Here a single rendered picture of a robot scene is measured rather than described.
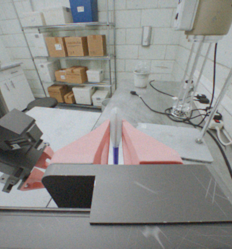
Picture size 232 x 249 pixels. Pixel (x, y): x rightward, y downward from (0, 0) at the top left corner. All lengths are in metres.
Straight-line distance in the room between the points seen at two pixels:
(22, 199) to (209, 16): 0.69
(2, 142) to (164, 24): 2.42
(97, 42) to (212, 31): 1.94
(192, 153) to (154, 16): 2.18
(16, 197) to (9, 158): 0.26
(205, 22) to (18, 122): 0.44
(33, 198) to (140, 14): 2.45
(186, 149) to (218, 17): 0.42
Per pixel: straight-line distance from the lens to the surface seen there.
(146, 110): 0.81
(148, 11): 2.49
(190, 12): 0.43
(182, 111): 0.50
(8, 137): 0.25
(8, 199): 0.55
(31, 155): 0.30
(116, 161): 0.16
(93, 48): 2.28
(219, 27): 0.43
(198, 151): 0.60
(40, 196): 0.50
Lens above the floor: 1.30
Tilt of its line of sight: 36 degrees down
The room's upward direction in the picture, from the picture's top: 2 degrees counter-clockwise
